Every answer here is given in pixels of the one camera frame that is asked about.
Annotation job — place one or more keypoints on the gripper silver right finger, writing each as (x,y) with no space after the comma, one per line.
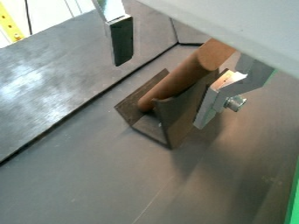
(224,95)

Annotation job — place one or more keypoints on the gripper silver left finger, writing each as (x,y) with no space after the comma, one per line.
(119,24)

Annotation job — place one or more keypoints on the green shape-sorter fixture block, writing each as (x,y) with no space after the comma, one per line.
(292,217)

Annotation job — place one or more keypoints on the black curved holder stand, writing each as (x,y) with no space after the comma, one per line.
(169,123)

